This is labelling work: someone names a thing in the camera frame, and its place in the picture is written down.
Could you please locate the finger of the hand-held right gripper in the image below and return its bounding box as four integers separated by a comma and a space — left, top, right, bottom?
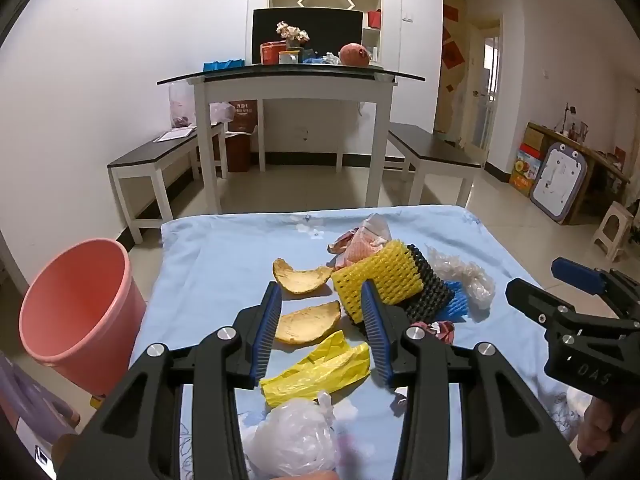
506, 277, 640, 335
551, 256, 640, 321

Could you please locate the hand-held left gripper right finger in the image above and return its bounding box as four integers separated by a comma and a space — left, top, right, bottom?
361, 280, 586, 480

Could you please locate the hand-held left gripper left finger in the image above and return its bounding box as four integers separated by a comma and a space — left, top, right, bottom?
57, 281, 283, 480

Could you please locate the yellow fruit peel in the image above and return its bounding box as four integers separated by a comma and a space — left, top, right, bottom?
274, 301, 343, 345
272, 258, 334, 295

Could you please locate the yellow foam fruit net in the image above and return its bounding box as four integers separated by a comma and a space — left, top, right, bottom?
332, 240, 426, 323

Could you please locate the yellow plastic bag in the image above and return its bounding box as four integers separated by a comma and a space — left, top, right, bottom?
260, 330, 372, 408

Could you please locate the small patterned candy wrapper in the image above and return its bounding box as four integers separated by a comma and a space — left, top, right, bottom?
424, 319, 456, 345

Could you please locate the black foam fruit net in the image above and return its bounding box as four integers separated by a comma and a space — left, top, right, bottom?
352, 244, 453, 326

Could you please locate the clear plastic wrap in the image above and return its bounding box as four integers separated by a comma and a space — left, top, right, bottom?
425, 245, 496, 311

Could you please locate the blue foam fruit net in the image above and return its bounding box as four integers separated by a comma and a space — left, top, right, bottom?
439, 280, 468, 318

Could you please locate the pink clear plastic bag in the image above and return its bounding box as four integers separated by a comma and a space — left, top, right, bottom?
337, 213, 393, 268

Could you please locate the red foil wrapper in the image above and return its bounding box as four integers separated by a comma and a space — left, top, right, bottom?
327, 230, 358, 256

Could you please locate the pink plastic bucket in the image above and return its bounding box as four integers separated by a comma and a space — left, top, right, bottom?
19, 239, 147, 396

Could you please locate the person's right hand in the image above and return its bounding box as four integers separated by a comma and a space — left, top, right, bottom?
575, 397, 621, 463

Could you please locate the white plastic stool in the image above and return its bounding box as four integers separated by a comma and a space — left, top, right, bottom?
594, 201, 636, 263

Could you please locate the light blue floral cloth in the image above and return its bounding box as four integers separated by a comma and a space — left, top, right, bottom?
127, 205, 596, 480

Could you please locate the purple framed drawing board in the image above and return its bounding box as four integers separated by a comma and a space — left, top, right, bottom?
530, 142, 588, 225

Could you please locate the wooden side desk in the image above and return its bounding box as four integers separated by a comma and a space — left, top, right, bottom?
527, 120, 631, 216

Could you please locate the colourful fruit carton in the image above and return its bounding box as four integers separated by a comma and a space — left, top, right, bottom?
509, 144, 543, 197

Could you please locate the brown cardboard box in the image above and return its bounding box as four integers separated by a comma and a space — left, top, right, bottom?
522, 125, 548, 150

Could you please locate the white bench dark top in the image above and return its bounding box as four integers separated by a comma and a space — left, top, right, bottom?
387, 122, 483, 208
107, 122, 228, 245

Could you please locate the dark red paper bag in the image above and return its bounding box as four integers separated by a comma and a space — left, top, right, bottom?
225, 100, 258, 173

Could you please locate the white glass door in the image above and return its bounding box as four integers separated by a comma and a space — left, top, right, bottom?
460, 17, 501, 153

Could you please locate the clear hanging plastic bag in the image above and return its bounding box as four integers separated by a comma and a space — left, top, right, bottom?
168, 82, 196, 130

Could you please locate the white dining table glass top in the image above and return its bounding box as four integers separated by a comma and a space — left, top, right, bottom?
156, 67, 426, 213

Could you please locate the purple plastic chair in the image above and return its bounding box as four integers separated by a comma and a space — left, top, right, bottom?
0, 352, 81, 436

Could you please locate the dark maroon appliance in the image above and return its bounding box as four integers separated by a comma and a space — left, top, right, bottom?
10, 425, 76, 480

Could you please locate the reddish round fruit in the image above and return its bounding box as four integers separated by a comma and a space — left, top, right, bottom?
340, 42, 372, 68

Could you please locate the red tin box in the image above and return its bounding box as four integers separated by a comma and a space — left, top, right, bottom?
260, 41, 293, 65

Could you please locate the dried flower bouquet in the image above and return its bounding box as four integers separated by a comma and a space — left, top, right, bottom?
276, 21, 311, 51

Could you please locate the black flat screen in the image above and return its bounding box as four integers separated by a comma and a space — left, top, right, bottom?
251, 8, 364, 65

